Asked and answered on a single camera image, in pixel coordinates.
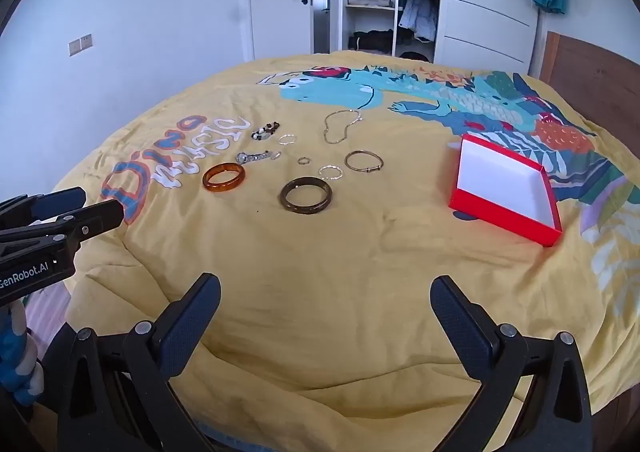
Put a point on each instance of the yellow printed dinosaur blanket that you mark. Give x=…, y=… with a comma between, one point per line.
x=350, y=257

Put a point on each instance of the person's left hand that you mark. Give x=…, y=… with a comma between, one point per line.
x=20, y=362

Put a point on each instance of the pink bed sheet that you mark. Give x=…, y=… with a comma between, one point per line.
x=47, y=307

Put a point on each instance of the wall light switch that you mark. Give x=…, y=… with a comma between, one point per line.
x=80, y=45

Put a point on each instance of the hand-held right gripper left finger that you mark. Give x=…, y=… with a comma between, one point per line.
x=190, y=322

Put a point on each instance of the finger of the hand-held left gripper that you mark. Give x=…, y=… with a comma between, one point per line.
x=57, y=204
x=100, y=217

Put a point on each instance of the wooden headboard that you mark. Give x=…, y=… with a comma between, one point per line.
x=595, y=77

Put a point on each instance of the dark brown bangle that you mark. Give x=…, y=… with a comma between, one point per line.
x=305, y=210

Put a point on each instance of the red jewelry box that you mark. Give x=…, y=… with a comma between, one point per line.
x=500, y=182

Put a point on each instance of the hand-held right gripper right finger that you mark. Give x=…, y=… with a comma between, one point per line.
x=462, y=322

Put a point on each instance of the silver wristwatch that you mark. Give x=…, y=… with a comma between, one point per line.
x=244, y=158

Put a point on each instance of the amber orange bangle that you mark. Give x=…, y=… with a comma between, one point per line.
x=220, y=189

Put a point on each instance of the pile of dark clothes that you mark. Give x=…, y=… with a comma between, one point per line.
x=370, y=39

